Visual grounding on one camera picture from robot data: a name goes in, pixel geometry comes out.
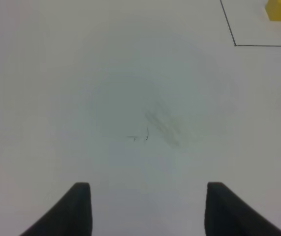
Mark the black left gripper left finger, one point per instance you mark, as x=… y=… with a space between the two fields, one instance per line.
x=70 y=216

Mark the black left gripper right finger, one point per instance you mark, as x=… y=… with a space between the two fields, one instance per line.
x=228 y=215

